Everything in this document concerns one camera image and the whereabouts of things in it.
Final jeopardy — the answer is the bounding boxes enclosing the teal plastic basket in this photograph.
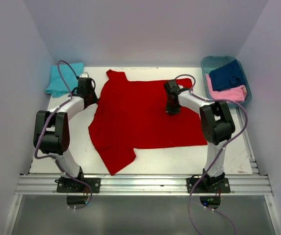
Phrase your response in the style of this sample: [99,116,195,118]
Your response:
[201,56,252,106]

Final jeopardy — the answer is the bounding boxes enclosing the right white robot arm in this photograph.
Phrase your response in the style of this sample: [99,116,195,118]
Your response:
[164,80,235,192]

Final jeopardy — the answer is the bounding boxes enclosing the folded teal t shirt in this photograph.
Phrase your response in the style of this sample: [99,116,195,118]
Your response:
[45,63,84,98]

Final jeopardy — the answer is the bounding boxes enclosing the red t shirt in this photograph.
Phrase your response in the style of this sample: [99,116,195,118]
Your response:
[88,70,207,175]

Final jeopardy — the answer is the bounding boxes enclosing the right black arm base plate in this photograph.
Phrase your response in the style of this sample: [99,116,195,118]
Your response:
[186,174,231,193]

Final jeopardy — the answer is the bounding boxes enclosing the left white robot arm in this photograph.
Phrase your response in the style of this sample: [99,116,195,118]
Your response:
[33,76,98,192]

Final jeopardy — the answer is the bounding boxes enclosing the aluminium mounting rail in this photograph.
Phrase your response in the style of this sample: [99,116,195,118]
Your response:
[14,174,273,196]

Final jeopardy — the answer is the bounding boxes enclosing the navy blue t shirt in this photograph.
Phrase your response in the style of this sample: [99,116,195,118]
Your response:
[209,59,246,91]

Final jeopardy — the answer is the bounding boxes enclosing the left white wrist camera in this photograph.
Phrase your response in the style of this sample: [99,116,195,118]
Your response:
[79,72,90,78]

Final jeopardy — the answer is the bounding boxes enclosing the pink t shirt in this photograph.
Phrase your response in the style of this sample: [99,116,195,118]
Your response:
[205,73,248,102]

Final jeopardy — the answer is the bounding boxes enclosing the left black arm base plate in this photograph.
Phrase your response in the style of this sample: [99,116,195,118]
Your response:
[54,177,101,193]

